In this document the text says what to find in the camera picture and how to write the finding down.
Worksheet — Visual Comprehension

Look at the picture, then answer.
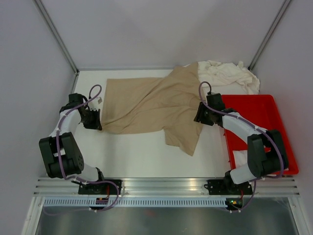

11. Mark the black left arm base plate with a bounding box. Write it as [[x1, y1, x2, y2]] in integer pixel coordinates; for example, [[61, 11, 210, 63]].
[[78, 179, 122, 195]]

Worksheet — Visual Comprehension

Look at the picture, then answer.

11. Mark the white folded cloth in bin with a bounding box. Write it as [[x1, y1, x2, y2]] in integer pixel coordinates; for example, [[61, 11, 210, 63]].
[[233, 150, 247, 168]]

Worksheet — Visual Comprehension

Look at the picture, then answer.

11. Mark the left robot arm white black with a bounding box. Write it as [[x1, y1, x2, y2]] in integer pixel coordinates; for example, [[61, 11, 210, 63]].
[[39, 93, 107, 194]]

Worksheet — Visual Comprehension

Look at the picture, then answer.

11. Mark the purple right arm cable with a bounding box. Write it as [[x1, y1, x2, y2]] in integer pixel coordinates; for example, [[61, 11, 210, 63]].
[[198, 81, 286, 179]]

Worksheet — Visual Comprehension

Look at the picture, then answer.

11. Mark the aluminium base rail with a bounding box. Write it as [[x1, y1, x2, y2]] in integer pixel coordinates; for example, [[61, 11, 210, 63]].
[[33, 177, 300, 197]]

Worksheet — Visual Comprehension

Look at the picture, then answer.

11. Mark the right aluminium frame post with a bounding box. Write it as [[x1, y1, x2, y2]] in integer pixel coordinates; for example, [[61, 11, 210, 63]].
[[248, 0, 293, 71]]

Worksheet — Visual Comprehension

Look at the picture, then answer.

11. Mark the red plastic bin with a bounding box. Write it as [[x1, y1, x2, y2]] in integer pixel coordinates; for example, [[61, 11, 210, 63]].
[[222, 94, 299, 175]]

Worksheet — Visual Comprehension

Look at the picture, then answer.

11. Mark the left aluminium frame post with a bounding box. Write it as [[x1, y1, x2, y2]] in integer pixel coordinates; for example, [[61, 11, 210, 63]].
[[33, 0, 79, 74]]

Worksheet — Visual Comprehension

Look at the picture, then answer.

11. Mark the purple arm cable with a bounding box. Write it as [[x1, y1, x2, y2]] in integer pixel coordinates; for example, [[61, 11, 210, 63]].
[[198, 81, 286, 179], [44, 84, 120, 216]]

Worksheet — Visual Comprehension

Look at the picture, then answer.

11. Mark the white slotted cable duct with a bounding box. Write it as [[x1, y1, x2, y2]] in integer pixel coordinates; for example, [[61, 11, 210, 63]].
[[44, 197, 227, 208]]

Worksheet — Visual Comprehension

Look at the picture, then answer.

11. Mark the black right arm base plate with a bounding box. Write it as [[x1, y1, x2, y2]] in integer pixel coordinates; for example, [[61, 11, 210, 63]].
[[204, 179, 253, 196]]

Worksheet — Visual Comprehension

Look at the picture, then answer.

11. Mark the aluminium frame post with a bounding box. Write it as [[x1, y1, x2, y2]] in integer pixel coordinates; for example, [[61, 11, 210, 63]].
[[33, 0, 79, 74], [248, 0, 293, 71]]

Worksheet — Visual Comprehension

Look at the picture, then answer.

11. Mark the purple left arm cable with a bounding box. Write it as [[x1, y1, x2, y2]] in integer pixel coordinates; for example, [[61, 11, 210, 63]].
[[44, 84, 120, 216]]

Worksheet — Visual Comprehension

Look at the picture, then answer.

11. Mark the cream white t shirt pile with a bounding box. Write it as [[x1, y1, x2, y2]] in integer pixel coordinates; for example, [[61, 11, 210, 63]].
[[198, 60, 260, 94]]

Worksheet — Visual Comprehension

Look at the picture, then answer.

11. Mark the beige t shirt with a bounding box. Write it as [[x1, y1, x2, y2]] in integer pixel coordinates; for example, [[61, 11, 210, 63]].
[[101, 62, 202, 156]]

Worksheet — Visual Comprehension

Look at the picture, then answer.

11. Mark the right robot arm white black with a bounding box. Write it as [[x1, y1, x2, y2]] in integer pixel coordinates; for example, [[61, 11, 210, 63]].
[[194, 93, 289, 193]]

